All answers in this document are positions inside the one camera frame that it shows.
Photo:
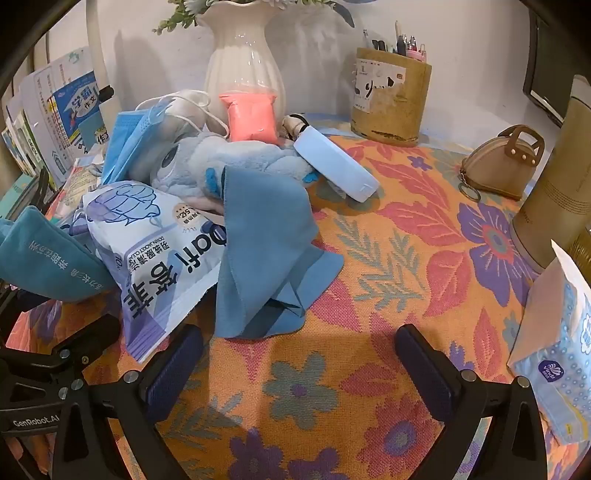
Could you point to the teal fabric pouch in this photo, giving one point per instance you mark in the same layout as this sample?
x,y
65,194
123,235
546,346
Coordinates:
x,y
51,258

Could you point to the white desk lamp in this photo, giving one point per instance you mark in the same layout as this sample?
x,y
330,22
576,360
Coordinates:
x,y
105,93

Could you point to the blue face mask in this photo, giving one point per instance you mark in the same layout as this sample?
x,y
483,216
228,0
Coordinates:
x,y
127,147
159,115

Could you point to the beige coin purse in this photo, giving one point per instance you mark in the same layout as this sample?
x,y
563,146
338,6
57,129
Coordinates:
x,y
494,170

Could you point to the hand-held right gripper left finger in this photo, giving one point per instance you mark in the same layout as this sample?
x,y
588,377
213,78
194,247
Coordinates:
x,y
178,369

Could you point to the black monitor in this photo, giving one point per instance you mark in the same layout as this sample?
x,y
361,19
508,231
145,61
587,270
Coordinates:
x,y
549,69

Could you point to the beige slatted panel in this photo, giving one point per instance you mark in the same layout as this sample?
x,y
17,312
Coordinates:
x,y
39,60

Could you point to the pink plastic packet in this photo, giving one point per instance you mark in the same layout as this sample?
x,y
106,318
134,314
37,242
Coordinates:
x,y
249,120

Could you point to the printed white packet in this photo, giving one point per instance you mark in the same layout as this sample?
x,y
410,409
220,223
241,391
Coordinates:
x,y
78,184

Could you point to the blue cover workbook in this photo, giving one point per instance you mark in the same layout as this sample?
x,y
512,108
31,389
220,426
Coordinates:
x,y
74,115

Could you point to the green book spines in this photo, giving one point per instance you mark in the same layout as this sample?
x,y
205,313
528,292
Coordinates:
x,y
18,152

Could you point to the tan cylindrical container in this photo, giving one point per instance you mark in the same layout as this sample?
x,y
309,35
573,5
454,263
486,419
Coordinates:
x,y
558,184

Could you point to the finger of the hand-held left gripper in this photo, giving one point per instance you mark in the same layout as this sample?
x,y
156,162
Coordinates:
x,y
87,341
9,309

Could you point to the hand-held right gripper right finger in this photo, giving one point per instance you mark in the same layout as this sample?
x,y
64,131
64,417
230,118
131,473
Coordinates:
x,y
425,374

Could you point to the light blue glasses case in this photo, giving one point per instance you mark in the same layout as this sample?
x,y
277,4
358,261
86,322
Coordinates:
x,y
332,161

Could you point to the blue white wipes packet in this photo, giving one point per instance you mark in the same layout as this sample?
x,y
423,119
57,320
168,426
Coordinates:
x,y
152,258

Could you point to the black metal bookend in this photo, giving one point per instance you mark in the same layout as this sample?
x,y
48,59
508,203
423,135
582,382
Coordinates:
x,y
41,189

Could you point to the blue white tissue pack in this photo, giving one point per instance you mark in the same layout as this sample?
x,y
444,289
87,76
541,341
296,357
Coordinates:
x,y
554,360

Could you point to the blue microfibre cloth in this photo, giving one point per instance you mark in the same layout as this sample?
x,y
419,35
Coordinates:
x,y
263,240

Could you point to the floral tablecloth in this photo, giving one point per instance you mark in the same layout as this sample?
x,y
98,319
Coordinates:
x,y
392,277

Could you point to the artificial flower bouquet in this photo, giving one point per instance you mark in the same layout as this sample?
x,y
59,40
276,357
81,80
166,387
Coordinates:
x,y
184,14

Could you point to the bunch of pens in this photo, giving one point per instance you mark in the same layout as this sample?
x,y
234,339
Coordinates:
x,y
406,46

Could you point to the white ribbed ceramic vase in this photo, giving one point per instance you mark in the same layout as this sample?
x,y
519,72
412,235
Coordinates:
x,y
240,60

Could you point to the blue plush toy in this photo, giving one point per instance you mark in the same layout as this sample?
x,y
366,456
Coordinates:
x,y
194,157

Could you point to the bamboo pen holder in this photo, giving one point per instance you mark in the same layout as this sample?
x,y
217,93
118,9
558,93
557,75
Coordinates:
x,y
392,106

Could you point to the white plush toy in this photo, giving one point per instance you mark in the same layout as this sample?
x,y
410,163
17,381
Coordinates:
x,y
187,99

